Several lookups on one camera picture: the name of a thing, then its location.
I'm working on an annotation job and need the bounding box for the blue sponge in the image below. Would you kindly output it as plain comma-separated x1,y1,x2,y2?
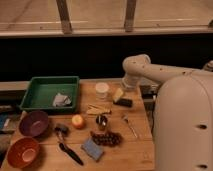
81,138,104,162

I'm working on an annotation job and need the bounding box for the blue object at left edge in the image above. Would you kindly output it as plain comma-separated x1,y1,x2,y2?
0,115,12,131

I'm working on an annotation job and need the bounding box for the crumpled grey cloth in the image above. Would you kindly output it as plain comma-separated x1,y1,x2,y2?
52,93,72,107

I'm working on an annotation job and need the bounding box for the green plastic tray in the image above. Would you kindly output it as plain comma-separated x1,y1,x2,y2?
20,76,79,113

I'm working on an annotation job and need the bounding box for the bunch of dark grapes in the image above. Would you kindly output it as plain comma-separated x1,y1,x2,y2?
90,131,123,147

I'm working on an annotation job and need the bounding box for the apple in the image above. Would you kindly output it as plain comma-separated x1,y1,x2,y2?
71,115,86,129

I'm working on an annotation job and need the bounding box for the white plastic cup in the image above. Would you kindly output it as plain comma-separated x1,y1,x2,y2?
95,82,109,100

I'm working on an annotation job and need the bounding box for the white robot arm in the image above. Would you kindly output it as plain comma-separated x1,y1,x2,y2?
122,54,213,171

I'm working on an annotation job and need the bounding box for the orange bowl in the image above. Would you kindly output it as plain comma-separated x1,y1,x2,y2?
7,137,40,169

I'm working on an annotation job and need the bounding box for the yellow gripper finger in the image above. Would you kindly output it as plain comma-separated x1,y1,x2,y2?
113,88,124,102

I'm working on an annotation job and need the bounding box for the small metal cup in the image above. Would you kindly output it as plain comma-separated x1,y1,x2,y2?
96,115,108,131

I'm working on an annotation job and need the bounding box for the metal spoon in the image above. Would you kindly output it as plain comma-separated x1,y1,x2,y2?
121,114,138,139

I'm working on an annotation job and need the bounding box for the black eraser block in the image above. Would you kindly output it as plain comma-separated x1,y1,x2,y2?
115,98,133,107

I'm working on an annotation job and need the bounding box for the purple bowl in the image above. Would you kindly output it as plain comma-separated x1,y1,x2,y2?
19,110,49,137

